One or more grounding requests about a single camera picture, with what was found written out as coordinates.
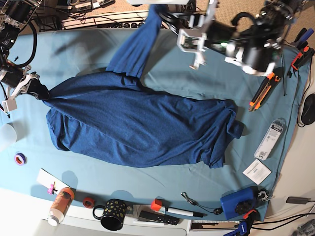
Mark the black adapter right edge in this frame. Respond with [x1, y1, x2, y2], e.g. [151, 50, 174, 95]
[286, 196, 310, 205]

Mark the clear plastic blister pack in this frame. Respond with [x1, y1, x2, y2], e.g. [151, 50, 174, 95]
[254, 118, 286, 161]

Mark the white paper leaflet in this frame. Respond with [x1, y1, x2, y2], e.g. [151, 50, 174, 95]
[243, 159, 271, 185]

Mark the orange black clamp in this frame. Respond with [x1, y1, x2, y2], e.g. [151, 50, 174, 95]
[291, 46, 315, 71]

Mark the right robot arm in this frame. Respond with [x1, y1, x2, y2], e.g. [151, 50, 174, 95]
[0, 0, 50, 100]

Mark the purple tape roll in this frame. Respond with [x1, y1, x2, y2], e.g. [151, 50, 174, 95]
[14, 153, 27, 166]

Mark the blue black clamp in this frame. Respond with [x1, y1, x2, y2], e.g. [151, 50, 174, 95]
[290, 28, 314, 49]

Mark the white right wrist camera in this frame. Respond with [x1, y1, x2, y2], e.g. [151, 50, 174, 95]
[2, 98, 17, 113]

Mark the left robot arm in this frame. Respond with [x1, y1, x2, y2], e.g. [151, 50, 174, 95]
[160, 0, 306, 76]

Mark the black marker pen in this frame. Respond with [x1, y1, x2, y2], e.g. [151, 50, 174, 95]
[165, 207, 207, 218]

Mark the black dotted remote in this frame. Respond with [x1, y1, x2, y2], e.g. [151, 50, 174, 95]
[139, 210, 180, 226]

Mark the orange bottle white cap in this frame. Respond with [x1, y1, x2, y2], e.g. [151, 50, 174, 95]
[47, 187, 74, 227]

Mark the black yellow-dotted mug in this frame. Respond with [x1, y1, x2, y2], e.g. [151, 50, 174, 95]
[93, 199, 127, 231]

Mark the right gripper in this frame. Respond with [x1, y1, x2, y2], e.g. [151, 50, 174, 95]
[6, 72, 50, 100]

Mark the orange tape roll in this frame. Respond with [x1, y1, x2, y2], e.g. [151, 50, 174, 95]
[82, 197, 95, 208]

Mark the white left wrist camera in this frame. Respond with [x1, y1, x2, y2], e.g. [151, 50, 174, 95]
[177, 29, 207, 53]

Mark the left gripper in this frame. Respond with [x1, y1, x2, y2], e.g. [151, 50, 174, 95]
[162, 0, 237, 69]

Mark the orange black utility knife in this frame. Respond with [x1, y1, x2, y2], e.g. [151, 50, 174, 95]
[249, 68, 284, 112]

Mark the black lanyard with clip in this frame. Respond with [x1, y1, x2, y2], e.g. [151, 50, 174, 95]
[181, 191, 223, 216]

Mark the blue t-shirt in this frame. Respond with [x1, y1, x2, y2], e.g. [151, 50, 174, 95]
[44, 5, 244, 168]

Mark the teal table cloth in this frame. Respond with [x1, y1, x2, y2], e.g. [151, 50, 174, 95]
[0, 30, 315, 216]

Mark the blue box with knob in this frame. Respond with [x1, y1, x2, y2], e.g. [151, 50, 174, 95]
[220, 187, 258, 220]

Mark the black power strip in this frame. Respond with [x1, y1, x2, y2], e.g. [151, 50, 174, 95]
[97, 21, 145, 29]

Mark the orange cube block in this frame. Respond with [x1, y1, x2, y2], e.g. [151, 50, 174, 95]
[150, 198, 163, 212]

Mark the pink clip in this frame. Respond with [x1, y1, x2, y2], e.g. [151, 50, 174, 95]
[47, 182, 58, 195]

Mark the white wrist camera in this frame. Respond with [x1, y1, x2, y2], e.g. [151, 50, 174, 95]
[2, 98, 17, 113]
[177, 29, 207, 53]

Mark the black computer mouse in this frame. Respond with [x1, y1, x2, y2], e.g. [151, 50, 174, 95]
[301, 93, 315, 125]

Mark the blue clamp bottom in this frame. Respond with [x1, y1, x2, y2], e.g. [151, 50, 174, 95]
[224, 209, 260, 236]

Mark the translucent plastic cup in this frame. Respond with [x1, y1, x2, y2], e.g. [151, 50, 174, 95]
[0, 124, 17, 151]

